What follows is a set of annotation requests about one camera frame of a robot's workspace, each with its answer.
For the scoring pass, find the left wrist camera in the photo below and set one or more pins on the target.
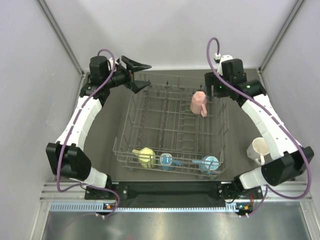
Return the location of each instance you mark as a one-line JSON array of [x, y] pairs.
[[113, 63]]

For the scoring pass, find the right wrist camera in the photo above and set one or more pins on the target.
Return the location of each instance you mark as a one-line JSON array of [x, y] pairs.
[[219, 59]]

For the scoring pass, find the white mug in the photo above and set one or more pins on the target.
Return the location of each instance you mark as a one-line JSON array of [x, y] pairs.
[[257, 150]]

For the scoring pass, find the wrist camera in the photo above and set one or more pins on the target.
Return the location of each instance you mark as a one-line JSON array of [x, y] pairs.
[[219, 59], [113, 63]]

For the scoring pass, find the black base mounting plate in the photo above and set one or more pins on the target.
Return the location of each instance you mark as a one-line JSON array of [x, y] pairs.
[[217, 190]]

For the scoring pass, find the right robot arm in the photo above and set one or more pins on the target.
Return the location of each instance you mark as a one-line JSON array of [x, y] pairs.
[[289, 158]]

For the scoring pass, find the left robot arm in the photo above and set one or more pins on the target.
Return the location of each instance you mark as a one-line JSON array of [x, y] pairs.
[[66, 155]]

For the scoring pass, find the aluminium frame rail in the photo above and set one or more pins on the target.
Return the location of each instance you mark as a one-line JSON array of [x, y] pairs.
[[82, 199]]

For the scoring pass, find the grey wire dish rack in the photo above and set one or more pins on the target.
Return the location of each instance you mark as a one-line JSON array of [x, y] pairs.
[[159, 118]]

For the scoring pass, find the pink mug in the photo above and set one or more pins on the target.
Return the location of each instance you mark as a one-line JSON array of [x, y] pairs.
[[198, 104]]

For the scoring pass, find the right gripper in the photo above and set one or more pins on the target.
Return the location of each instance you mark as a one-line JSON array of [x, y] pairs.
[[212, 78]]

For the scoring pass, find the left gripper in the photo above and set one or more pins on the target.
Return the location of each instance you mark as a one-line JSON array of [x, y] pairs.
[[131, 66]]

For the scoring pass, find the yellow mug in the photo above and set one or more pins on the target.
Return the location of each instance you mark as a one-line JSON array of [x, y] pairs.
[[146, 156]]

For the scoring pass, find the blue floral mug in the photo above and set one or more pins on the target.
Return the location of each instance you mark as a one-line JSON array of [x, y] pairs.
[[167, 162]]

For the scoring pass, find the plain blue mug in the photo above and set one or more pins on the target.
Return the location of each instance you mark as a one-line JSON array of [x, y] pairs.
[[207, 165]]

